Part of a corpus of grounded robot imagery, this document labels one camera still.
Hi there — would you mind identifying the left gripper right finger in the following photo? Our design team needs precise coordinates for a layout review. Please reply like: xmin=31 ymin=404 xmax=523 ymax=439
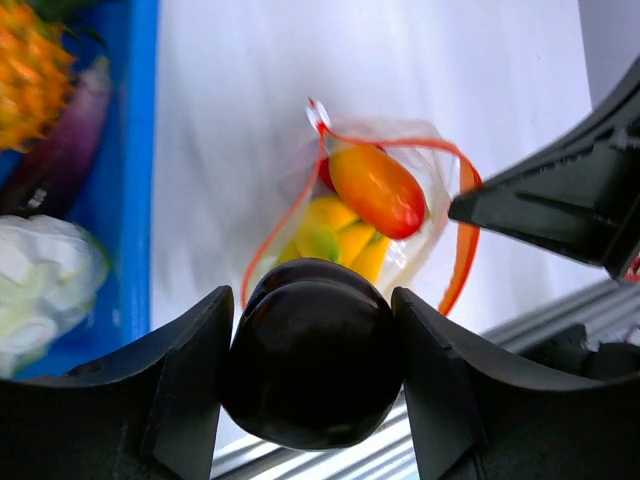
xmin=392 ymin=288 xmax=639 ymax=479

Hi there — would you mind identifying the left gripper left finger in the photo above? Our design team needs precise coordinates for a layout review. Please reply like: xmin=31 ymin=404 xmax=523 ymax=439
xmin=1 ymin=286 xmax=234 ymax=479

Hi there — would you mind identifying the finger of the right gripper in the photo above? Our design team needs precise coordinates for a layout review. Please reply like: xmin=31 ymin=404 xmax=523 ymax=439
xmin=449 ymin=63 xmax=639 ymax=280

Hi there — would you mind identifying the dark purple plum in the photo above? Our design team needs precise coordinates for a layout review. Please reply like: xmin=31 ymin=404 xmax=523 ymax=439
xmin=220 ymin=258 xmax=402 ymax=450

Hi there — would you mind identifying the clear zip top bag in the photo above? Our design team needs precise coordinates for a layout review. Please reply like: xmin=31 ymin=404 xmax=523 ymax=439
xmin=240 ymin=99 xmax=482 ymax=315

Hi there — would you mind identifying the orange mango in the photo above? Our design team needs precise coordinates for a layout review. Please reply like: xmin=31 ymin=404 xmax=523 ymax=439
xmin=328 ymin=144 xmax=429 ymax=240

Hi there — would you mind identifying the large yellow banana bunch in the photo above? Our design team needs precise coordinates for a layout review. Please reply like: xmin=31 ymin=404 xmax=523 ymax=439
xmin=275 ymin=195 xmax=391 ymax=284

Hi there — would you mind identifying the red bell pepper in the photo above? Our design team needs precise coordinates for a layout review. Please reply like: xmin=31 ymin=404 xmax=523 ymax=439
xmin=319 ymin=143 xmax=393 ymax=201

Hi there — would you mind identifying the green white cabbage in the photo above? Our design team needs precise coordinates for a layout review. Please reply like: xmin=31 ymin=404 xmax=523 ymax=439
xmin=1 ymin=215 xmax=110 ymax=379

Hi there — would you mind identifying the blue plastic bin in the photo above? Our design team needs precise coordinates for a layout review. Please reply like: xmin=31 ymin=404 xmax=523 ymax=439
xmin=1 ymin=1 xmax=159 ymax=380

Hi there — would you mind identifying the purple eggplant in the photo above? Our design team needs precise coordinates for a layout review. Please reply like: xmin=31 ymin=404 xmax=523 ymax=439
xmin=1 ymin=56 xmax=114 ymax=218

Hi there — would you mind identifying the orange spiky fruit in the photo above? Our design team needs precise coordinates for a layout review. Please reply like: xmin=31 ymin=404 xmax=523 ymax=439
xmin=1 ymin=1 xmax=78 ymax=152

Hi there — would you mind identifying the aluminium mounting rail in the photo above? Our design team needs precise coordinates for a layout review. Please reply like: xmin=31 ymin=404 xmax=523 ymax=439
xmin=209 ymin=280 xmax=639 ymax=479

